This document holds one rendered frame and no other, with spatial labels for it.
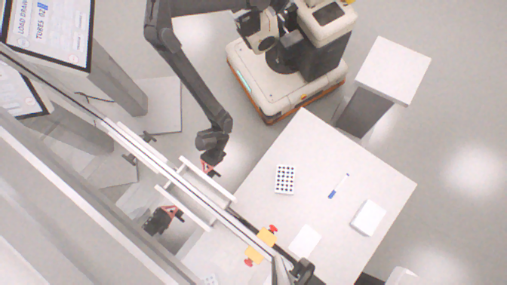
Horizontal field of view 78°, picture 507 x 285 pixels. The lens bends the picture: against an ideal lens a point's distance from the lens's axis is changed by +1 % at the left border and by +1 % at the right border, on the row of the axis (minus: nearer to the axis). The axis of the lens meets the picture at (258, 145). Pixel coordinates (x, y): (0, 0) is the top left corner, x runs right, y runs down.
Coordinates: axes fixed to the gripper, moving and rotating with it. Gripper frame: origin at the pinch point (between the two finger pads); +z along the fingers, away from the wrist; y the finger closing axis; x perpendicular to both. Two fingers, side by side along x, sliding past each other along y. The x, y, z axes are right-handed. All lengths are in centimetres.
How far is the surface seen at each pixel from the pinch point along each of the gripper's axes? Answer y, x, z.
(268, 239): 6.8, 36.8, 2.7
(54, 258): 84, 27, -73
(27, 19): 14, -88, -20
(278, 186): -15.6, 27.2, -2.4
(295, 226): -11.4, 43.1, 6.3
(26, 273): 84, 25, -70
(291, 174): -21.3, 28.8, -7.7
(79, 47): 1, -76, -13
